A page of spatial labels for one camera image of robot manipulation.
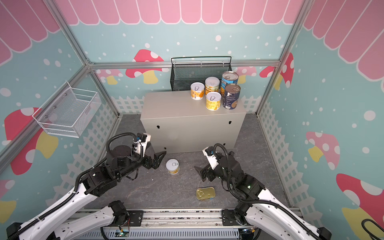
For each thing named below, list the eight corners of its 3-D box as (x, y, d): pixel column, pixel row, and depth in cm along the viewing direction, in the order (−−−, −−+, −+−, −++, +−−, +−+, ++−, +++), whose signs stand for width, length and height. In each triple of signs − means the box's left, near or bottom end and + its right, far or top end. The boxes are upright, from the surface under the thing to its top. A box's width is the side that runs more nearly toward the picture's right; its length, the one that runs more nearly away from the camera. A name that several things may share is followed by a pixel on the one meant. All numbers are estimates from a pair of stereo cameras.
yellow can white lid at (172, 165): (166, 174, 91) (165, 170, 86) (168, 163, 95) (166, 158, 90) (178, 174, 91) (177, 170, 86) (179, 163, 95) (178, 158, 90)
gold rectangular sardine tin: (196, 200, 81) (196, 198, 78) (196, 189, 85) (196, 186, 81) (214, 200, 81) (215, 198, 78) (213, 189, 85) (214, 186, 81)
